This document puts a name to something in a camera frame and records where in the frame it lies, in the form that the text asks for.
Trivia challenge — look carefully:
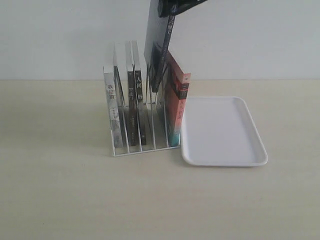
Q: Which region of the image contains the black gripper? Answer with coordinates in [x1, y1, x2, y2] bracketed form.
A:
[157, 0, 207, 17]

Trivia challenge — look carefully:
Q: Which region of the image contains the white plastic tray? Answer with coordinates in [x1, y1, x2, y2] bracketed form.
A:
[180, 96, 268, 167]

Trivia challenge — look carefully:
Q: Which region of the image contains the white wire book rack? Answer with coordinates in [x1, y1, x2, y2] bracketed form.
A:
[109, 42, 180, 157]

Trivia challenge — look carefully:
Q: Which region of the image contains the dark blue spine book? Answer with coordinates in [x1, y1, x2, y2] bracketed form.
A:
[144, 0, 178, 93]

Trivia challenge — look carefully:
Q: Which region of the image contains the dark brown spine book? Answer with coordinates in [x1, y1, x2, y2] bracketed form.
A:
[125, 41, 137, 146]

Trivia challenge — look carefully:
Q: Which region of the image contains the red teal spine book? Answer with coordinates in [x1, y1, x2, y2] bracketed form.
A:
[164, 52, 191, 147]

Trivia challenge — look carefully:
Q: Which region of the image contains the black grey spine book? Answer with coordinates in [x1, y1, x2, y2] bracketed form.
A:
[131, 40, 148, 146]

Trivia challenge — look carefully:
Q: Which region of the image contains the grey white spine book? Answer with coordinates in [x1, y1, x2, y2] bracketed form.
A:
[102, 42, 126, 148]

